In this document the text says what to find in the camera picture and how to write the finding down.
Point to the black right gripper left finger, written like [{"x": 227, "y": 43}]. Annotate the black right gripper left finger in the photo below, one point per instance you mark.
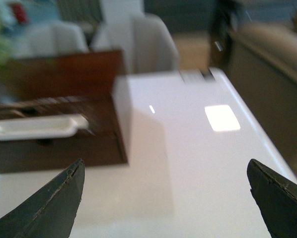
[{"x": 50, "y": 212}]

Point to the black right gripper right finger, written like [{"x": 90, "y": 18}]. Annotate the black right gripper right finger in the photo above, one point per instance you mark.
[{"x": 276, "y": 197}]

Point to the brown wooden drawer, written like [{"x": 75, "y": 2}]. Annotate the brown wooden drawer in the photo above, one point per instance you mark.
[{"x": 99, "y": 145}]

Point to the brown wooden drawer cabinet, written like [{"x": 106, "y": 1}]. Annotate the brown wooden drawer cabinet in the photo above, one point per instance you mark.
[{"x": 91, "y": 75}]

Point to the brown sofa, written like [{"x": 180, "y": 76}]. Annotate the brown sofa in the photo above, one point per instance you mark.
[{"x": 262, "y": 66}]

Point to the beige armchair far left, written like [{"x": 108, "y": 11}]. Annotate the beige armchair far left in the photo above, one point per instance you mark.
[{"x": 51, "y": 39}]

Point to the beige armchair near cabinet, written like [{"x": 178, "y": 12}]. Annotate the beige armchair near cabinet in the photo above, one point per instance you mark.
[{"x": 144, "y": 40}]

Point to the black office chair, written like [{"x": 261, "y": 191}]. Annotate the black office chair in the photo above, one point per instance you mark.
[{"x": 228, "y": 17}]

